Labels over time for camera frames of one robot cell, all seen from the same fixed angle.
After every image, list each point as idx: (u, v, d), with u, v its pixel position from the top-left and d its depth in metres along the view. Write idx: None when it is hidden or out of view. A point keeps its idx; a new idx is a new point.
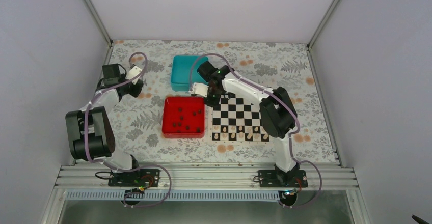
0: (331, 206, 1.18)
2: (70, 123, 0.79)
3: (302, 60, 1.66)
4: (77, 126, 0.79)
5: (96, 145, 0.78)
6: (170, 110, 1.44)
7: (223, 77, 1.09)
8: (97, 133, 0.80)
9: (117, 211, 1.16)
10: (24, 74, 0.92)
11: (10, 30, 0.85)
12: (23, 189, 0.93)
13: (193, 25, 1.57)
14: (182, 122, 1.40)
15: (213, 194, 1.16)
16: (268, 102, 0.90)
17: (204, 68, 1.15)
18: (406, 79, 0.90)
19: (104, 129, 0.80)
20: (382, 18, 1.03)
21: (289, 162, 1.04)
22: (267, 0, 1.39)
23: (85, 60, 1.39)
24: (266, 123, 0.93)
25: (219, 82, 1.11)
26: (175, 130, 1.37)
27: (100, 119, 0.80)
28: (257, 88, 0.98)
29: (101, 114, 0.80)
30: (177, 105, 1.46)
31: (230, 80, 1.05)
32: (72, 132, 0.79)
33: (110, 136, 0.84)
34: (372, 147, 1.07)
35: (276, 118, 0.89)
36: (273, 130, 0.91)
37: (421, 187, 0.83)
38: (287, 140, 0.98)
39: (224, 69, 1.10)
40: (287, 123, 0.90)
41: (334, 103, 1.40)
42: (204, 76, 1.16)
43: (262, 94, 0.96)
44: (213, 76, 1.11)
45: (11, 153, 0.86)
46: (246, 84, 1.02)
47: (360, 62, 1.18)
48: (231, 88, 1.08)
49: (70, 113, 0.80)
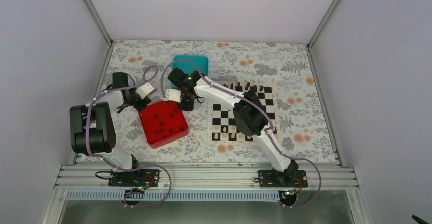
0: (331, 206, 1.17)
2: (73, 116, 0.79)
3: (303, 60, 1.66)
4: (80, 120, 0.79)
5: (96, 140, 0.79)
6: (147, 122, 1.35)
7: (195, 84, 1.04)
8: (98, 128, 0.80)
9: (117, 211, 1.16)
10: (24, 74, 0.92)
11: (10, 30, 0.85)
12: (23, 189, 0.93)
13: (193, 25, 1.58)
14: (163, 127, 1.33)
15: (213, 194, 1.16)
16: (239, 106, 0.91)
17: (174, 75, 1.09)
18: (407, 79, 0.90)
19: (105, 124, 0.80)
20: (381, 18, 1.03)
21: (281, 161, 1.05)
22: (268, 0, 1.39)
23: (85, 60, 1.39)
24: (240, 125, 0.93)
25: (191, 89, 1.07)
26: (160, 136, 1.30)
27: (103, 115, 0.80)
28: (228, 92, 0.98)
29: (104, 110, 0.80)
30: (151, 113, 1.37)
31: (201, 87, 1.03)
32: (74, 125, 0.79)
33: (111, 132, 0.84)
34: (371, 147, 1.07)
35: (248, 119, 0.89)
36: (247, 130, 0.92)
37: (421, 187, 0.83)
38: (266, 137, 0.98)
39: (195, 75, 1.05)
40: (259, 122, 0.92)
41: (334, 103, 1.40)
42: (175, 83, 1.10)
43: (234, 99, 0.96)
44: (184, 83, 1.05)
45: (11, 152, 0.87)
46: (217, 89, 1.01)
47: (360, 61, 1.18)
48: (203, 94, 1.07)
49: (74, 107, 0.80)
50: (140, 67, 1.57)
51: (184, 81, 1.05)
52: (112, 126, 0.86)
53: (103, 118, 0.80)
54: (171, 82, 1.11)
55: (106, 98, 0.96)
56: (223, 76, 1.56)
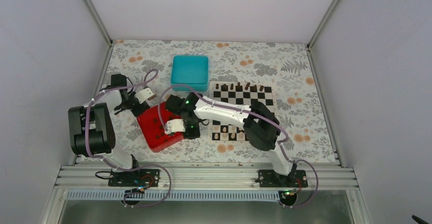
0: (332, 206, 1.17)
2: (71, 118, 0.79)
3: (303, 60, 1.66)
4: (79, 121, 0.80)
5: (96, 141, 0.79)
6: (147, 127, 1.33)
7: (193, 106, 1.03)
8: (98, 129, 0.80)
9: (117, 210, 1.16)
10: (24, 74, 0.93)
11: (10, 30, 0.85)
12: (23, 189, 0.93)
13: (193, 25, 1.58)
14: (163, 131, 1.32)
15: (213, 194, 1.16)
16: (250, 122, 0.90)
17: (171, 103, 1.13)
18: (406, 79, 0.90)
19: (104, 126, 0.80)
20: (381, 18, 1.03)
21: (286, 165, 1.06)
22: (268, 0, 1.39)
23: (85, 60, 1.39)
24: (255, 141, 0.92)
25: (191, 112, 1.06)
26: (161, 140, 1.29)
27: (102, 116, 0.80)
28: (234, 109, 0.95)
29: (103, 111, 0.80)
30: (150, 118, 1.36)
31: (203, 108, 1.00)
32: (74, 127, 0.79)
33: (111, 133, 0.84)
34: (371, 147, 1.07)
35: (262, 134, 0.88)
36: (263, 144, 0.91)
37: (422, 187, 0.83)
38: (278, 148, 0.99)
39: (191, 96, 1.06)
40: (273, 134, 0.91)
41: (335, 103, 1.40)
42: (174, 110, 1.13)
43: (241, 114, 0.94)
44: (183, 108, 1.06)
45: (11, 153, 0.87)
46: (221, 108, 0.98)
47: (360, 61, 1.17)
48: (207, 115, 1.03)
49: (73, 109, 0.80)
50: (140, 67, 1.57)
51: (182, 106, 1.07)
52: (112, 127, 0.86)
53: (103, 120, 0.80)
54: (170, 109, 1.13)
55: (104, 98, 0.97)
56: (223, 76, 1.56)
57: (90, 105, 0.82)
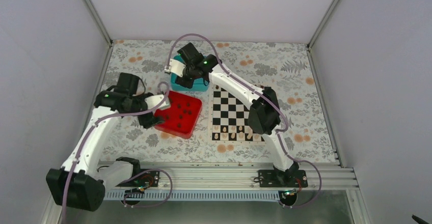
0: (331, 205, 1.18)
2: (51, 183, 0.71)
3: (302, 60, 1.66)
4: (59, 187, 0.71)
5: (79, 205, 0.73)
6: (188, 122, 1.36)
7: (210, 70, 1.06)
8: (78, 198, 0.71)
9: (118, 211, 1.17)
10: (24, 74, 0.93)
11: (10, 30, 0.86)
12: (22, 189, 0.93)
13: (193, 25, 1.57)
14: (182, 108, 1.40)
15: (213, 194, 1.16)
16: (257, 104, 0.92)
17: (189, 52, 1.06)
18: (406, 79, 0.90)
19: (84, 198, 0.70)
20: (382, 17, 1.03)
21: (284, 160, 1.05)
22: None
23: (85, 59, 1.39)
24: (252, 122, 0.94)
25: (204, 74, 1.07)
26: (187, 104, 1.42)
27: (81, 191, 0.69)
28: (247, 87, 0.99)
29: (82, 185, 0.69)
30: (174, 123, 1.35)
31: (217, 75, 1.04)
32: (55, 190, 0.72)
33: (98, 192, 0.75)
34: (371, 147, 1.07)
35: (264, 116, 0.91)
36: (260, 128, 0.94)
37: (421, 186, 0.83)
38: (275, 136, 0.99)
39: (211, 59, 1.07)
40: (272, 120, 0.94)
41: (335, 103, 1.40)
42: (187, 60, 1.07)
43: (252, 95, 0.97)
44: (198, 66, 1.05)
45: (11, 152, 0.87)
46: (235, 81, 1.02)
47: (359, 62, 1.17)
48: (219, 83, 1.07)
49: (51, 176, 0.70)
50: (140, 67, 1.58)
51: (199, 64, 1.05)
52: (99, 185, 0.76)
53: (83, 193, 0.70)
54: (183, 57, 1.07)
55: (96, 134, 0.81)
56: None
57: (73, 169, 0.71)
